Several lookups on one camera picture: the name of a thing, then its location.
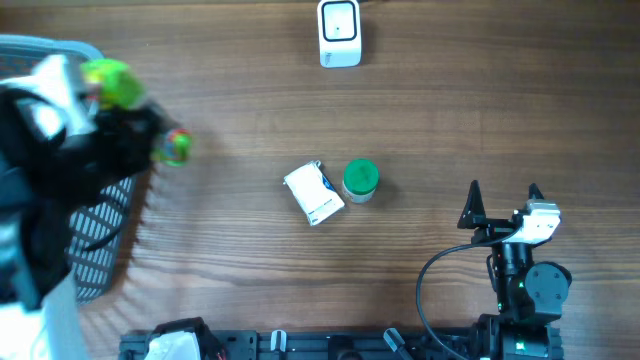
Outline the green lid jar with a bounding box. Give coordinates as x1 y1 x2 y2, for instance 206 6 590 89
342 158 380 204

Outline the Haribo gummy candy bag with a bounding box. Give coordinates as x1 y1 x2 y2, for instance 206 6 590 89
80 58 193 166

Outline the white barcode scanner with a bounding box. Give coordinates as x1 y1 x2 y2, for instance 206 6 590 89
316 0 362 68

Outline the white paper pouch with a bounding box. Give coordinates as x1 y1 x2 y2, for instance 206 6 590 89
284 160 345 226

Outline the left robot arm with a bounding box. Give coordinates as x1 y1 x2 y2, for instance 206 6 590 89
1 85 175 359

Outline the grey plastic mesh basket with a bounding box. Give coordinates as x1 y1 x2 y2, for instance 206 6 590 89
1 34 137 305

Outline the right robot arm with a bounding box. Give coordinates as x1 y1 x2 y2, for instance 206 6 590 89
457 180 572 360

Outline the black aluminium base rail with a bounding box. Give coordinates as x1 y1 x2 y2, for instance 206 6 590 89
118 327 565 360

